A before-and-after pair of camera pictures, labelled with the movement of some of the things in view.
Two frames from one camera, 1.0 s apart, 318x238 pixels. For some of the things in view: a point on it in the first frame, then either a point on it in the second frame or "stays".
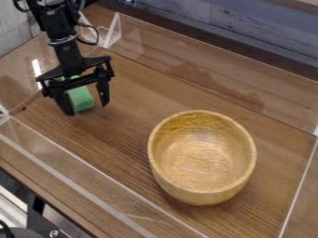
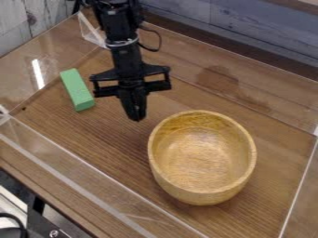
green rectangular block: x=80 y=99 stays
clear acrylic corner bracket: x=98 y=35 stays
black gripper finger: x=102 y=85 -> x=139 y=96
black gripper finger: x=62 y=97 -> x=131 y=101
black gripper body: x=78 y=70 -> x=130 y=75
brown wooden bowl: x=203 y=155 stays
